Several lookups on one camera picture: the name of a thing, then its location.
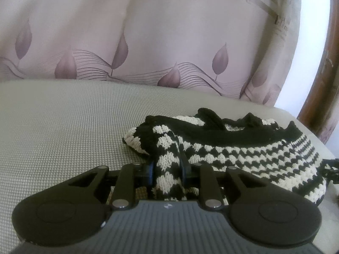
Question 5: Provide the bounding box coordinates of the black white striped knit sweater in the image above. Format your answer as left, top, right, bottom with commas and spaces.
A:
123, 108, 338, 204

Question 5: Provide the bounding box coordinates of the beige fabric mattress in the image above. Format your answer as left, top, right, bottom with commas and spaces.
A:
1, 80, 338, 253

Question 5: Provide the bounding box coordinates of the brown wooden door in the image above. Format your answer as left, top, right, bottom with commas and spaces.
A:
298, 0, 338, 144

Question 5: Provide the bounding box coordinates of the pink leaf print curtain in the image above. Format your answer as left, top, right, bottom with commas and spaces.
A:
1, 0, 301, 106

